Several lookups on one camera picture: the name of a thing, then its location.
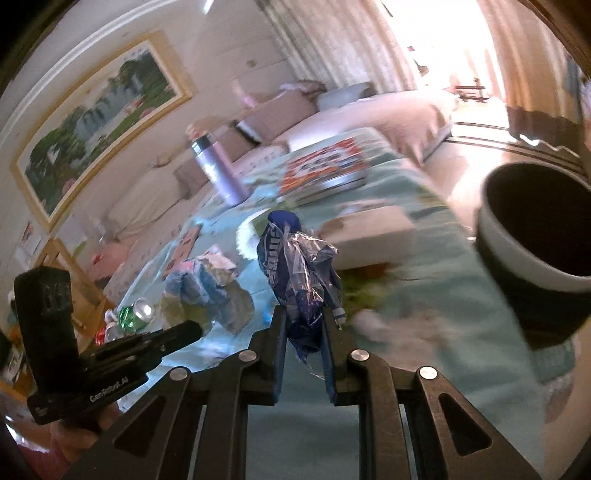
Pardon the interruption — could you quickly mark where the beige patterned curtain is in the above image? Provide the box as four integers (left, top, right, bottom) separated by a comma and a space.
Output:
272, 0, 419, 93
475, 0, 591, 176

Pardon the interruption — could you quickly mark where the green drink can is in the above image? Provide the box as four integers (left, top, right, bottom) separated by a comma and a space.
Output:
119, 298, 155, 333

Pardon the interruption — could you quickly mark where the white box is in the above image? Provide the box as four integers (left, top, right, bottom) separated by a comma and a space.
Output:
321, 205, 416, 268

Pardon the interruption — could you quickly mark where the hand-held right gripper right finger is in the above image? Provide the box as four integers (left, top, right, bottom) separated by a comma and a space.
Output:
322, 305, 543, 480

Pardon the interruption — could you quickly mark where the grey blue pillow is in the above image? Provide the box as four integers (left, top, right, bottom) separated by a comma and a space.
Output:
316, 82, 376, 112

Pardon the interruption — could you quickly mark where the purple thermos bottle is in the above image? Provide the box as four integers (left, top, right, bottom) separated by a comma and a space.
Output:
191, 135, 250, 206

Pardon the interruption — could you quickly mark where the blue plastic wrapper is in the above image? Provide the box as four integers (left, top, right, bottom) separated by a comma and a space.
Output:
256, 210, 347, 370

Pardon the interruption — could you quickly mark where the wooden chair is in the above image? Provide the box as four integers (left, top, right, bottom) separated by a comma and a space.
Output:
34, 237, 109, 352

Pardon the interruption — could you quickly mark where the ride-on toy car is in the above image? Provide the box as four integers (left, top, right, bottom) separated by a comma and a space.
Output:
455, 84, 490, 103

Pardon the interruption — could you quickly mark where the red patterned book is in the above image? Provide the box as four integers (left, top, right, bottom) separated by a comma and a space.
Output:
277, 136, 368, 204

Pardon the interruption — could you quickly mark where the black bin with white rim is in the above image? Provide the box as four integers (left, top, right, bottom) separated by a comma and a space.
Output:
473, 162, 591, 352

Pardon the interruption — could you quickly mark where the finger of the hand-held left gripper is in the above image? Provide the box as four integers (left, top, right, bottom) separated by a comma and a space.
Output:
78, 320, 204, 370

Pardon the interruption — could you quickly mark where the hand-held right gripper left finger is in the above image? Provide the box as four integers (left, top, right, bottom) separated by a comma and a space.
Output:
60, 305, 289, 480

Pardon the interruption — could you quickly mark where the crumpled blue white packaging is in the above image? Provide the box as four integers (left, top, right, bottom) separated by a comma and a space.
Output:
164, 244, 254, 335

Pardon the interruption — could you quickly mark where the person's left hand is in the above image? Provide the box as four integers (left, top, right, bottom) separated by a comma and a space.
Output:
51, 398, 122, 463

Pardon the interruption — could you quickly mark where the framed landscape painting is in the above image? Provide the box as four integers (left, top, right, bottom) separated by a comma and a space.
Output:
11, 30, 194, 234

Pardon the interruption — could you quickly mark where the striped brown cushion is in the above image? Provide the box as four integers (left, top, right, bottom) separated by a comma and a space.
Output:
212, 127, 262, 164
173, 157, 211, 197
238, 90, 319, 144

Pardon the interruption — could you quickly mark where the sofa with pink cover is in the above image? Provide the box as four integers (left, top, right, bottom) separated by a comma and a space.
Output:
106, 80, 458, 232

